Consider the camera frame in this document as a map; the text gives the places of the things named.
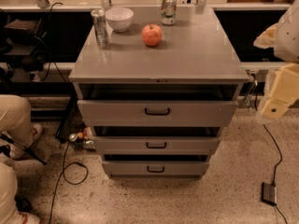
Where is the grey top drawer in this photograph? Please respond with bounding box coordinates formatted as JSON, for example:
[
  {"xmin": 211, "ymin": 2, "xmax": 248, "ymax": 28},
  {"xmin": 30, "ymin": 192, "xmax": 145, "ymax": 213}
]
[{"xmin": 78, "ymin": 100, "xmax": 237, "ymax": 127}]

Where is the black stick tool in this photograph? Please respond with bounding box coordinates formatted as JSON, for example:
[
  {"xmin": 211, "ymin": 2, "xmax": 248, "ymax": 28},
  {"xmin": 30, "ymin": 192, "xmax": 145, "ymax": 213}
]
[{"xmin": 0, "ymin": 133, "xmax": 47, "ymax": 165}]

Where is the white bowl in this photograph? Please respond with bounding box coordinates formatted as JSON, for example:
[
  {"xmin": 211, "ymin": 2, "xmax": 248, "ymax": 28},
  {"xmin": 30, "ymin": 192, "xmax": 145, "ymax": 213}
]
[{"xmin": 106, "ymin": 7, "xmax": 134, "ymax": 32}]

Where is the grey drawer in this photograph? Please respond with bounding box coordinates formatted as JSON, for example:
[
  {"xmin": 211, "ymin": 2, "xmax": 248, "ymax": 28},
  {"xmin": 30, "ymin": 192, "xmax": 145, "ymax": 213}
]
[
  {"xmin": 93, "ymin": 136, "xmax": 220, "ymax": 155},
  {"xmin": 78, "ymin": 100, "xmax": 237, "ymax": 127},
  {"xmin": 102, "ymin": 161, "xmax": 209, "ymax": 176}
]

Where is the small silver can on floor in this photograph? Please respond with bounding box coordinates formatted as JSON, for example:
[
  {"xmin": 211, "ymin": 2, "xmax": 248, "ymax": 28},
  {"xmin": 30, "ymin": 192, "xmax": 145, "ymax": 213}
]
[{"xmin": 68, "ymin": 133, "xmax": 78, "ymax": 142}]

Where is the green white soda can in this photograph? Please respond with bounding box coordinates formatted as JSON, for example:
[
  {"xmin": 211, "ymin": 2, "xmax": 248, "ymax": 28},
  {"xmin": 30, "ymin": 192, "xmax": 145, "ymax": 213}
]
[{"xmin": 161, "ymin": 0, "xmax": 177, "ymax": 25}]

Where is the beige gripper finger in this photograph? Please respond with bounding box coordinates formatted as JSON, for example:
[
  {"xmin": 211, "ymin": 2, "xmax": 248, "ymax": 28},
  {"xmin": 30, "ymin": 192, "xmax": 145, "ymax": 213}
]
[{"xmin": 260, "ymin": 99, "xmax": 289, "ymax": 119}]

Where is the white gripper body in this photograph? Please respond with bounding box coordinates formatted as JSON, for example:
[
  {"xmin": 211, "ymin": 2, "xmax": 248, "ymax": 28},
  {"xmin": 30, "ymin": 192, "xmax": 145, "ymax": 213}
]
[{"xmin": 268, "ymin": 63, "xmax": 299, "ymax": 107}]

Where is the white orange sneaker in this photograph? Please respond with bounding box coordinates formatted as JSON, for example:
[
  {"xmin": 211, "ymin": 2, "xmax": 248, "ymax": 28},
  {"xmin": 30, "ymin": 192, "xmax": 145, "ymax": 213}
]
[{"xmin": 5, "ymin": 211, "xmax": 40, "ymax": 224}]

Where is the black power adapter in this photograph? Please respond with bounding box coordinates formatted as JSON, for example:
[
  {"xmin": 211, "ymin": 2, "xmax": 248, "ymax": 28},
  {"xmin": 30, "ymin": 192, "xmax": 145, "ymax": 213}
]
[{"xmin": 262, "ymin": 182, "xmax": 278, "ymax": 206}]

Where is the silver tall can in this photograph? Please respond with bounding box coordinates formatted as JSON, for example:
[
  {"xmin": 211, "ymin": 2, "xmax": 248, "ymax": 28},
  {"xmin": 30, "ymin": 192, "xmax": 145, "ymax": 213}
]
[{"xmin": 91, "ymin": 8, "xmax": 110, "ymax": 49}]

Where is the grey middle drawer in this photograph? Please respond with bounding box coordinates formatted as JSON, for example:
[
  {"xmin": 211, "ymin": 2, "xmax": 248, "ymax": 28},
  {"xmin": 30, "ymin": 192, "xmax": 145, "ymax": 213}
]
[{"xmin": 93, "ymin": 136, "xmax": 220, "ymax": 155}]

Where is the black equipment on shelf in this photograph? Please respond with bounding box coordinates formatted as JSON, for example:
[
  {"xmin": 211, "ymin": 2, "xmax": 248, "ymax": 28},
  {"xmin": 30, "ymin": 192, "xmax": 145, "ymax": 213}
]
[{"xmin": 0, "ymin": 11, "xmax": 48, "ymax": 72}]

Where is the red apple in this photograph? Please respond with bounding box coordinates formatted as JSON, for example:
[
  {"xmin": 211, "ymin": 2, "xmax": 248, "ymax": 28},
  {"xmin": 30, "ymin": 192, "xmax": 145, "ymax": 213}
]
[{"xmin": 142, "ymin": 24, "xmax": 163, "ymax": 47}]

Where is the grey bottom drawer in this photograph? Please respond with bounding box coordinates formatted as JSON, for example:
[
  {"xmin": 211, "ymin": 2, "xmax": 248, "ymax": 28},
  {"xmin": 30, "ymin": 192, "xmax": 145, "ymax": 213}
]
[{"xmin": 102, "ymin": 161, "xmax": 209, "ymax": 176}]

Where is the black floor cable left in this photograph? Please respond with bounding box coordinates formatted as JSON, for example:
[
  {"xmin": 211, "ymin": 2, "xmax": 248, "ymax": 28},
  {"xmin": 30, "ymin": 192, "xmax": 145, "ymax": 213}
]
[{"xmin": 48, "ymin": 140, "xmax": 90, "ymax": 224}]

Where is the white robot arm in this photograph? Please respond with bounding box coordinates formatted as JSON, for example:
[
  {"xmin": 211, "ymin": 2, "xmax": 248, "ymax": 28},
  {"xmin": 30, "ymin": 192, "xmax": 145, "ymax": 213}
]
[{"xmin": 253, "ymin": 0, "xmax": 299, "ymax": 124}]

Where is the grey drawer cabinet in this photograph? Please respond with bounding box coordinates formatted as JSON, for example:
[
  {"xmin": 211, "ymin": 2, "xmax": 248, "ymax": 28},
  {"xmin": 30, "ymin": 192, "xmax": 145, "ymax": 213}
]
[{"xmin": 68, "ymin": 5, "xmax": 251, "ymax": 181}]

